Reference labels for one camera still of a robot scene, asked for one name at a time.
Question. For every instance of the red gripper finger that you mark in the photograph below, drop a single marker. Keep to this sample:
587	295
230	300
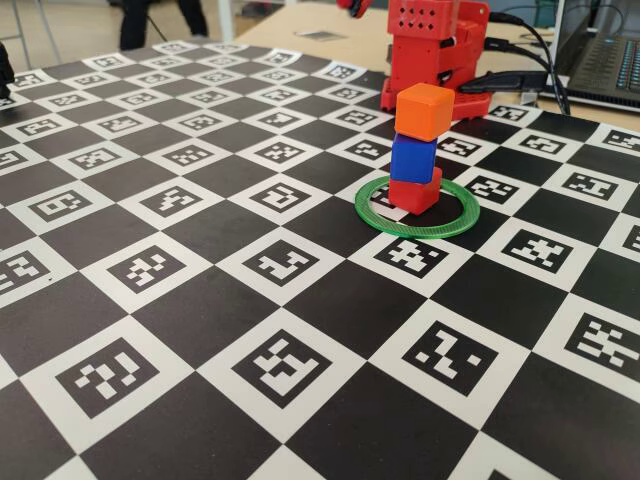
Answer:
359	6

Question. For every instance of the orange cube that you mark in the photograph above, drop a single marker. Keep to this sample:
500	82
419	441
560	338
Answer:
424	112

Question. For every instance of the blue cube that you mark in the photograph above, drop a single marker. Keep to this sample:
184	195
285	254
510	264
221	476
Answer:
412	160

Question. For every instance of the red cube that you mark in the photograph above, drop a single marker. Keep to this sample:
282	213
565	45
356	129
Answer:
420	197

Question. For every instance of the red robot arm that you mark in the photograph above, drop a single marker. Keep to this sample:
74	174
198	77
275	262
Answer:
425	45

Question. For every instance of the small printed marker sheet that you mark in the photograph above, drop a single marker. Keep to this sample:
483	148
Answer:
320	35

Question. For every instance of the white table leg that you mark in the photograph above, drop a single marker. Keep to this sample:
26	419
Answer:
226	20

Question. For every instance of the dark trousered person legs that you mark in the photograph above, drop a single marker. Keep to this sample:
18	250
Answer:
135	22

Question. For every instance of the dark laptop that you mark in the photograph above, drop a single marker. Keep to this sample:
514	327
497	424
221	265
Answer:
600	60

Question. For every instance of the black white marker board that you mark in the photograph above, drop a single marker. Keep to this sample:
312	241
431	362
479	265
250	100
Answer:
350	310

